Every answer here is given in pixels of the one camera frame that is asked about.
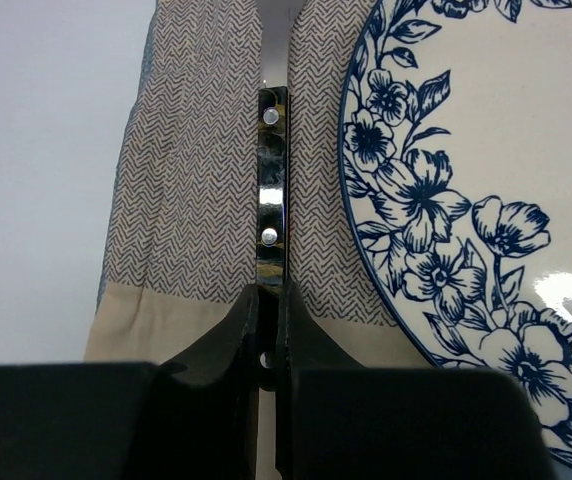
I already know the blue floral plate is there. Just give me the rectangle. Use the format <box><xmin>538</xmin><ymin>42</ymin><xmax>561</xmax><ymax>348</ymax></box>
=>
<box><xmin>338</xmin><ymin>1</ymin><xmax>572</xmax><ymax>468</ymax></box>

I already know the knife with black handle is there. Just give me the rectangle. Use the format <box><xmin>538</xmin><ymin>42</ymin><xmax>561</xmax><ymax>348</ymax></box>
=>
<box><xmin>256</xmin><ymin>86</ymin><xmax>290</xmax><ymax>391</ymax></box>

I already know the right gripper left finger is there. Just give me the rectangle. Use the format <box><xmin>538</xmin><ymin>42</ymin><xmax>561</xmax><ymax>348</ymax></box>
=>
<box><xmin>160</xmin><ymin>284</ymin><xmax>259</xmax><ymax>479</ymax></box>

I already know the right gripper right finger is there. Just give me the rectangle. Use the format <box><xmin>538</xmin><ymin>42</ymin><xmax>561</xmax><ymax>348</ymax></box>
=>
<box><xmin>274</xmin><ymin>279</ymin><xmax>363</xmax><ymax>479</ymax></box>

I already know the blue beige checked cloth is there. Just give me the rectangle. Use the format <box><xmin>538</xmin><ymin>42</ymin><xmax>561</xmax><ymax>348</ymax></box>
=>
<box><xmin>85</xmin><ymin>1</ymin><xmax>426</xmax><ymax>367</ymax></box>

